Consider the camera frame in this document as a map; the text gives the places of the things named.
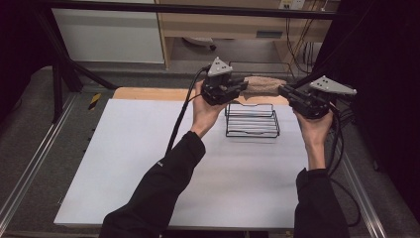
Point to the person's right hand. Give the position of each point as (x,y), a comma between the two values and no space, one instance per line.
(315,129)

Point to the black frame crossbar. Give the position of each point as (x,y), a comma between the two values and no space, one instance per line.
(198,9)

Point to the white cabinet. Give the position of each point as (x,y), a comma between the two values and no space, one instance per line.
(109,33)

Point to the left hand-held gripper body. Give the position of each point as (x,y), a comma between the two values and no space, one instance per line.
(216,92)

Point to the white table mat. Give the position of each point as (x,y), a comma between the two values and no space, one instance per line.
(109,165)

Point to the yellow black tape marker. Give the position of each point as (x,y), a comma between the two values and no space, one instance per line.
(94,101)

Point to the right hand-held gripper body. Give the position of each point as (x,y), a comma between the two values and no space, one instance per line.
(310,102)

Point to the wooden desk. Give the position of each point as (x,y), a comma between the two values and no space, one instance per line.
(185,26)

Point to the aluminium rail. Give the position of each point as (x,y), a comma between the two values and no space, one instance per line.
(363,195)
(29,172)

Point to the white power strip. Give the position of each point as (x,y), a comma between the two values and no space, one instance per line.
(292,4)

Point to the office chair base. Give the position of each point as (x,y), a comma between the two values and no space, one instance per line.
(199,42)

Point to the brown towel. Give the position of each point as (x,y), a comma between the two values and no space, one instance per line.
(265,86)

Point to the person's left hand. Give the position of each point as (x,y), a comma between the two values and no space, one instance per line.
(206,115)

